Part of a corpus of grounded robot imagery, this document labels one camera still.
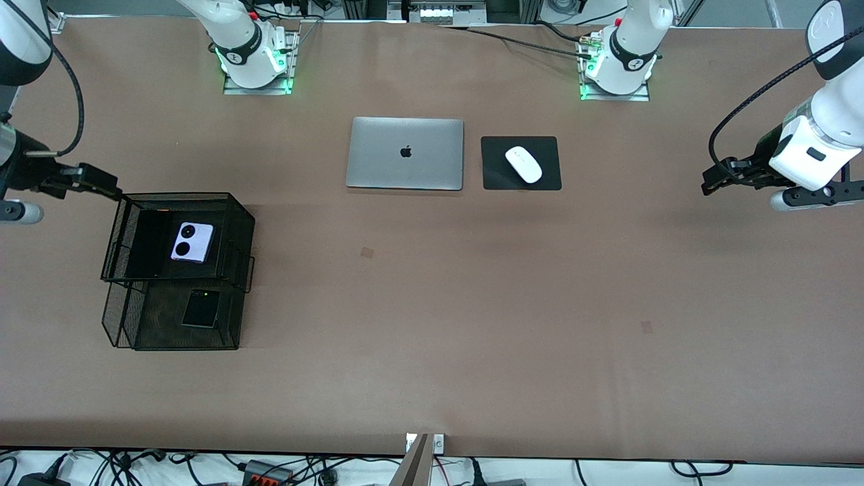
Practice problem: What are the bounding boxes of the white power strip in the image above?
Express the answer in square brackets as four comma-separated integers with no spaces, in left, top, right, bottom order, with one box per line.
[408,3,470,24]

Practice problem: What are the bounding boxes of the black power strip orange switches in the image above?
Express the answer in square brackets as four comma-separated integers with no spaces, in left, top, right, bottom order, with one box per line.
[242,460,295,486]

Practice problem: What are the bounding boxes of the grey profile beam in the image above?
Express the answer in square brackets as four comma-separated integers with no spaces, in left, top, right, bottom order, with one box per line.
[390,432,431,486]

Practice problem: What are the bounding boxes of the silver closed laptop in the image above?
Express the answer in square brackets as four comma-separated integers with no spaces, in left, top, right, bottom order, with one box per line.
[346,117,465,192]

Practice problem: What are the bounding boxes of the large black smartphone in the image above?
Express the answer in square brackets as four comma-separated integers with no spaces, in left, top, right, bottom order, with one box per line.
[125,208,173,279]

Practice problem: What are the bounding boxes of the lilac flip phone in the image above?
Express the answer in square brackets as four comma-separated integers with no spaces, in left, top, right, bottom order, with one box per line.
[169,221,215,264]

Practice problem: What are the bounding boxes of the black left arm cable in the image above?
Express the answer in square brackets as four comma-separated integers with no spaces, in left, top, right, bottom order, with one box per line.
[707,30,864,186]

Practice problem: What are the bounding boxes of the short black table cable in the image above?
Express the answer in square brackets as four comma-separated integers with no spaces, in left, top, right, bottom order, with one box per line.
[533,20,589,43]

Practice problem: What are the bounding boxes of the black mesh two-tier tray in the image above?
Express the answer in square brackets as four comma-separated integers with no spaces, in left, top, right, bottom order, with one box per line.
[100,192,257,352]

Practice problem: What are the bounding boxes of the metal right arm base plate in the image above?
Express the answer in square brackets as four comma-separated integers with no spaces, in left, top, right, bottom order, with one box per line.
[223,30,299,95]

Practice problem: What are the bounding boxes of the black mouse pad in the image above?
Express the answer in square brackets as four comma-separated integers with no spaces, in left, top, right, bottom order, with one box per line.
[481,136,562,192]

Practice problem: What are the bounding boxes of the long black table cable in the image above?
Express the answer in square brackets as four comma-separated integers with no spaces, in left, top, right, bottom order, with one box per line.
[439,24,595,60]

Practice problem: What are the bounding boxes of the small black flip phone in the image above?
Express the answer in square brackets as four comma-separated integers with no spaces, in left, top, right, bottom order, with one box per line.
[181,290,221,330]

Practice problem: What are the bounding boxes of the black looped floor cable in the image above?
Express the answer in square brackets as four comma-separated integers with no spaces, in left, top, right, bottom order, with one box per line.
[670,460,734,477]

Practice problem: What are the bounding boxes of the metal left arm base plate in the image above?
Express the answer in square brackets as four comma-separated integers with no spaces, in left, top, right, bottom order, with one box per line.
[579,30,651,103]

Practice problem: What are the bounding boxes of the white computer mouse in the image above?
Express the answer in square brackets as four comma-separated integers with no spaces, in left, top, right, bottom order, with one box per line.
[505,146,543,184]

